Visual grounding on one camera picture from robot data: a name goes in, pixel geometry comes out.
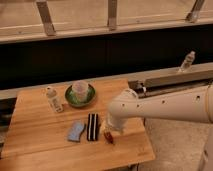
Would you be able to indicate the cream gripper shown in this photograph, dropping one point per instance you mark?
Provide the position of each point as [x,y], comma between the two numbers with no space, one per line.
[108,128]

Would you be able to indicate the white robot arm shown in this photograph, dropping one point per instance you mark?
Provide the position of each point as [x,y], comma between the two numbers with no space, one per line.
[195,105]

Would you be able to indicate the white ceramic cup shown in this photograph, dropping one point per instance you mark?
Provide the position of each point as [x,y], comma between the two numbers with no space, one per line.
[80,90]

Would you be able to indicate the black white striped block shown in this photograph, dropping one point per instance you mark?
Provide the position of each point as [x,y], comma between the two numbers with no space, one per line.
[92,127]

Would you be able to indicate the green plate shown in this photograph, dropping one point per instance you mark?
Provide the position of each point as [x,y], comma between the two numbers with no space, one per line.
[72,100]

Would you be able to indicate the small white bottle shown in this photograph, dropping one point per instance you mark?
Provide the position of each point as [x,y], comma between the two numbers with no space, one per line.
[53,99]

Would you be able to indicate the middle metal bracket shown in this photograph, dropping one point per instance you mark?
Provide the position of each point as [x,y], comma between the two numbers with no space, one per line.
[112,14]

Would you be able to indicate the metal bracket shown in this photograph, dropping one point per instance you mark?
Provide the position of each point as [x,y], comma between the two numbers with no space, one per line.
[193,15]
[112,14]
[45,17]

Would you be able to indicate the left metal bracket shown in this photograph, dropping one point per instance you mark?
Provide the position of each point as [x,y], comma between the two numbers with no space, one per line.
[45,17]

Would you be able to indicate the right metal bracket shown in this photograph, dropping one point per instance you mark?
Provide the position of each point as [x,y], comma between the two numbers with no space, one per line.
[193,15]

